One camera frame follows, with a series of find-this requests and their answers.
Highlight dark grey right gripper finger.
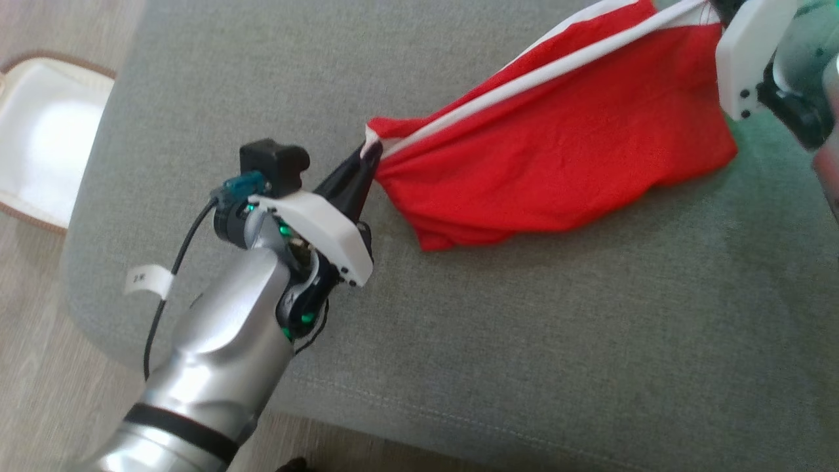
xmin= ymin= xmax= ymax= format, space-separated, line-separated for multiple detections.
xmin=710 ymin=0 xmax=745 ymax=27

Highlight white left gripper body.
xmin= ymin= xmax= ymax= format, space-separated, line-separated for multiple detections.
xmin=248 ymin=189 xmax=376 ymax=342

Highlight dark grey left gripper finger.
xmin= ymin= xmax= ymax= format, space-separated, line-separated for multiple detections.
xmin=315 ymin=146 xmax=375 ymax=208
xmin=341 ymin=143 xmax=384 ymax=222

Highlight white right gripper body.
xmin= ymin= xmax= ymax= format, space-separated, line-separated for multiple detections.
xmin=716 ymin=0 xmax=833 ymax=150

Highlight red shorts with white stripe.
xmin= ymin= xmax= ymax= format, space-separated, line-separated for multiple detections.
xmin=364 ymin=0 xmax=740 ymax=252

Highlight large grey sofa seat cushion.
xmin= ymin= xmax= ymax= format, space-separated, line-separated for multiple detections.
xmin=60 ymin=0 xmax=839 ymax=472

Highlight white laundry basket brown rim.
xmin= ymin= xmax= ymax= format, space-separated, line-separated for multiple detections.
xmin=0 ymin=52 xmax=117 ymax=233

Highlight white cable label tag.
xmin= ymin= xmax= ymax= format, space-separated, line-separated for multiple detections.
xmin=125 ymin=264 xmax=174 ymax=300

